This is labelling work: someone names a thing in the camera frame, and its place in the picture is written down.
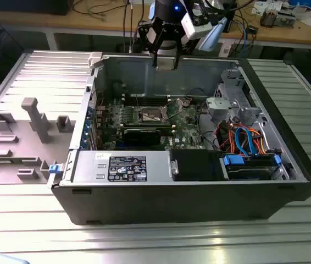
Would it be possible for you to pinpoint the grey electronic device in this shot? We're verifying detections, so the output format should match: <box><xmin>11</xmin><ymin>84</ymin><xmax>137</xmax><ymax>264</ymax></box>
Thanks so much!
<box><xmin>275</xmin><ymin>9</ymin><xmax>296</xmax><ymax>28</ymax></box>

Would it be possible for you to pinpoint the metal heat sink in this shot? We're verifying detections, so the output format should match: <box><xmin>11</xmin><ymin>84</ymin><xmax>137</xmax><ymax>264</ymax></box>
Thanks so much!
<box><xmin>259</xmin><ymin>8</ymin><xmax>276</xmax><ymax>28</ymax></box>

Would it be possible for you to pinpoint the silver CPU plate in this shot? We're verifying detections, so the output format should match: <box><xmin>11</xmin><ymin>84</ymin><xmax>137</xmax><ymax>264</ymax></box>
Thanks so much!
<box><xmin>155</xmin><ymin>62</ymin><xmax>177</xmax><ymax>71</ymax></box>

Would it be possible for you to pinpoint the black PC case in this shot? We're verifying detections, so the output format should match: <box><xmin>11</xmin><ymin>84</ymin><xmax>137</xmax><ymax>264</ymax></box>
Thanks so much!
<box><xmin>47</xmin><ymin>51</ymin><xmax>311</xmax><ymax>226</ymax></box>

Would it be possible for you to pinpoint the wooden desk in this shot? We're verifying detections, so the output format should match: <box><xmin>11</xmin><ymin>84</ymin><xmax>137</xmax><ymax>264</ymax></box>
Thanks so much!
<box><xmin>0</xmin><ymin>0</ymin><xmax>311</xmax><ymax>52</ymax></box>

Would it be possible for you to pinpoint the white camera with black bracket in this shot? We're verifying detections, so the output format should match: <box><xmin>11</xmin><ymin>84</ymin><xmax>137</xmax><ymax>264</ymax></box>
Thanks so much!
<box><xmin>181</xmin><ymin>1</ymin><xmax>213</xmax><ymax>41</ymax></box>

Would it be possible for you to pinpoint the black graphics card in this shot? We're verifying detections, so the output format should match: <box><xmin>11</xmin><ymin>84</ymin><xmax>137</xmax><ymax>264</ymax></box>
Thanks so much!
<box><xmin>122</xmin><ymin>128</ymin><xmax>162</xmax><ymax>146</ymax></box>

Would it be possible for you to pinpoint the silver power supply unit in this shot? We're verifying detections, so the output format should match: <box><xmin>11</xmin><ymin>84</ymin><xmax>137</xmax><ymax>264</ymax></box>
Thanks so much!
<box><xmin>73</xmin><ymin>150</ymin><xmax>173</xmax><ymax>184</ymax></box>

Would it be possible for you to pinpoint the orange wire bundle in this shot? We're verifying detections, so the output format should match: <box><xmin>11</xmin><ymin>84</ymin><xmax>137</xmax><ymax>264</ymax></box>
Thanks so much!
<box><xmin>243</xmin><ymin>125</ymin><xmax>269</xmax><ymax>155</ymax></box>

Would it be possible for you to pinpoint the CPU socket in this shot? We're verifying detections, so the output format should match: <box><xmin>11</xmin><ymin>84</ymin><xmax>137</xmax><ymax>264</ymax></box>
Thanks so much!
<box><xmin>136</xmin><ymin>106</ymin><xmax>170</xmax><ymax>124</ymax></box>

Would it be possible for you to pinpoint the red orange wire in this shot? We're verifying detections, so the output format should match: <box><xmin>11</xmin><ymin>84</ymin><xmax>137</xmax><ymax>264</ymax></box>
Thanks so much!
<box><xmin>213</xmin><ymin>120</ymin><xmax>237</xmax><ymax>152</ymax></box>

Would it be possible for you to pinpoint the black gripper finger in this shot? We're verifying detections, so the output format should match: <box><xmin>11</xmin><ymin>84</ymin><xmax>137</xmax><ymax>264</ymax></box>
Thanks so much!
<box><xmin>157</xmin><ymin>27</ymin><xmax>183</xmax><ymax>69</ymax></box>
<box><xmin>137</xmin><ymin>24</ymin><xmax>162</xmax><ymax>68</ymax></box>

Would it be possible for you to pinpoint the blue network cable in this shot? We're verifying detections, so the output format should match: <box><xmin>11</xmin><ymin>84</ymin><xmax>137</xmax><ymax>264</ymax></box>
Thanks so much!
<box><xmin>237</xmin><ymin>21</ymin><xmax>251</xmax><ymax>56</ymax></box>

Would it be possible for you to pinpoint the black power supply label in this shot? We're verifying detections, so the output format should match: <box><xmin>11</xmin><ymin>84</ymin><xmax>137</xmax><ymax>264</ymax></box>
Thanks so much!
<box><xmin>108</xmin><ymin>156</ymin><xmax>147</xmax><ymax>183</ymax></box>

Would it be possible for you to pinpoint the grey parts rack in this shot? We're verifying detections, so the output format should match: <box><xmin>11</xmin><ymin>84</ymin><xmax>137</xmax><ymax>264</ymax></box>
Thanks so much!
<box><xmin>0</xmin><ymin>97</ymin><xmax>75</xmax><ymax>185</ymax></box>

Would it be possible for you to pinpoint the green motherboard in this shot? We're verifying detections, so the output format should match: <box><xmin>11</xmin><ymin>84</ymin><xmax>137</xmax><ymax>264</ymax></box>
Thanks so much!
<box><xmin>95</xmin><ymin>96</ymin><xmax>208</xmax><ymax>151</ymax></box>

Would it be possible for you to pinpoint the hard disk in blue carrier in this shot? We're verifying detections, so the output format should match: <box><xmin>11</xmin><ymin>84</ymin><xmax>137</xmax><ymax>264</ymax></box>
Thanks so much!
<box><xmin>220</xmin><ymin>153</ymin><xmax>282</xmax><ymax>181</ymax></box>

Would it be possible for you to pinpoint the large black box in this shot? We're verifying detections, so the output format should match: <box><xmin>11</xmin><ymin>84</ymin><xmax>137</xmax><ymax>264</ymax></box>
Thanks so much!
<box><xmin>0</xmin><ymin>0</ymin><xmax>70</xmax><ymax>16</ymax></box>

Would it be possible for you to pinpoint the upright black box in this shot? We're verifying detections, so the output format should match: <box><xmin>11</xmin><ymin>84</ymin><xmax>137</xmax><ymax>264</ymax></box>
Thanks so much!
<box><xmin>225</xmin><ymin>10</ymin><xmax>235</xmax><ymax>34</ymax></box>

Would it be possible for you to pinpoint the blue wire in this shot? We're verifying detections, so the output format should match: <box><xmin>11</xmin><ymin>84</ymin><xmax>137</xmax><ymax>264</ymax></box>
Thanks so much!
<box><xmin>234</xmin><ymin>125</ymin><xmax>258</xmax><ymax>157</ymax></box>

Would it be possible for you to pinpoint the silver metal drive cage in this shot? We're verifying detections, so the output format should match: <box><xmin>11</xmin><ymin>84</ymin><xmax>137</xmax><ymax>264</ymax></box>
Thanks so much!
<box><xmin>205</xmin><ymin>68</ymin><xmax>266</xmax><ymax>130</ymax></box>

